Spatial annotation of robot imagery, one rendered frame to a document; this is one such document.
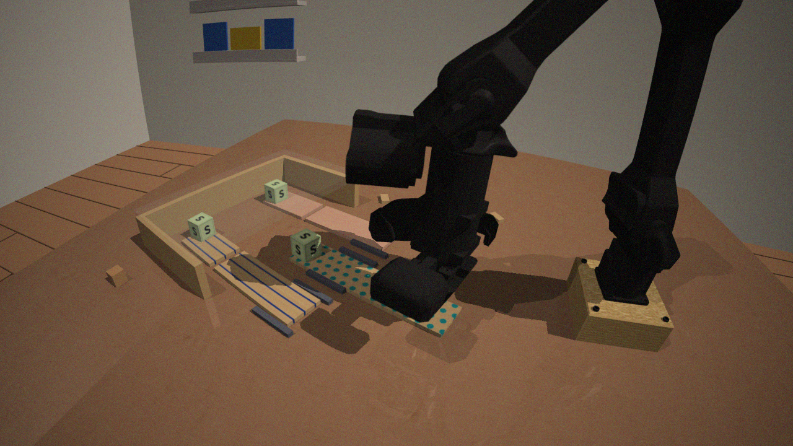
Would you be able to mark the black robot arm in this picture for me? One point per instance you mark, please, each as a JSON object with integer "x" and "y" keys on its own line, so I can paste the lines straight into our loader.
{"x": 476, "y": 91}

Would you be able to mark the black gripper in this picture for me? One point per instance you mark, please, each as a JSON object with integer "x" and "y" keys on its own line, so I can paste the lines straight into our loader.
{"x": 418, "y": 288}

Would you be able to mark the olive green cube with black s marks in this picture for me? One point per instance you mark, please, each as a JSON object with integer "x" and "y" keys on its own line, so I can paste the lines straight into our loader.
{"x": 306, "y": 245}

